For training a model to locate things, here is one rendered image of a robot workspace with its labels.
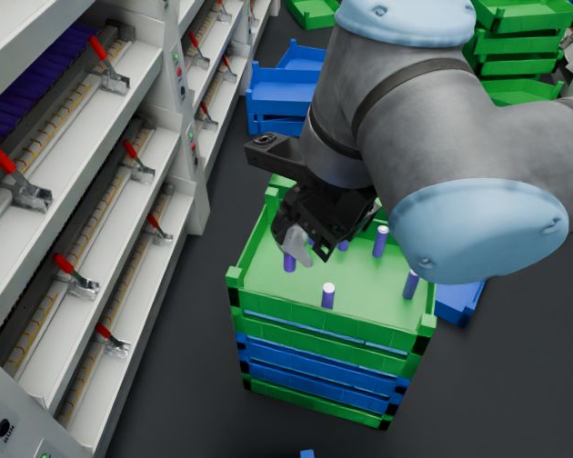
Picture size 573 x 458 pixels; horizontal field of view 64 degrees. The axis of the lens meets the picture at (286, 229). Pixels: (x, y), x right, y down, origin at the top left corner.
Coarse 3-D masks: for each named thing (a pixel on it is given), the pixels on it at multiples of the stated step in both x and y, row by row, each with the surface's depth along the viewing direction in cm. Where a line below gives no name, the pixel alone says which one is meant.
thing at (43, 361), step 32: (128, 128) 93; (160, 128) 99; (128, 160) 90; (160, 160) 93; (96, 192) 81; (128, 192) 86; (64, 224) 76; (96, 224) 79; (128, 224) 81; (64, 256) 72; (96, 256) 75; (32, 288) 67; (64, 288) 70; (96, 288) 71; (32, 320) 65; (64, 320) 67; (96, 320) 73; (0, 352) 60; (32, 352) 63; (64, 352) 65; (32, 384) 61; (64, 384) 64
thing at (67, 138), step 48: (96, 0) 80; (48, 48) 73; (96, 48) 69; (144, 48) 84; (0, 96) 64; (48, 96) 66; (96, 96) 72; (0, 144) 58; (48, 144) 62; (96, 144) 66; (0, 192) 56; (48, 192) 56; (0, 240) 53; (48, 240) 58; (0, 288) 49
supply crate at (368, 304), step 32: (256, 224) 77; (384, 224) 77; (256, 256) 78; (352, 256) 78; (384, 256) 78; (256, 288) 74; (288, 288) 74; (320, 288) 74; (352, 288) 74; (384, 288) 74; (288, 320) 70; (320, 320) 68; (352, 320) 65; (384, 320) 70; (416, 320) 70; (416, 352) 66
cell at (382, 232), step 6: (378, 228) 74; (384, 228) 74; (378, 234) 74; (384, 234) 74; (378, 240) 75; (384, 240) 75; (378, 246) 76; (384, 246) 76; (372, 252) 79; (378, 252) 77
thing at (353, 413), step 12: (252, 384) 93; (264, 384) 91; (276, 384) 96; (276, 396) 94; (288, 396) 92; (300, 396) 90; (312, 396) 89; (312, 408) 93; (324, 408) 91; (336, 408) 89; (348, 408) 88; (360, 408) 93; (360, 420) 90; (372, 420) 88; (384, 420) 87
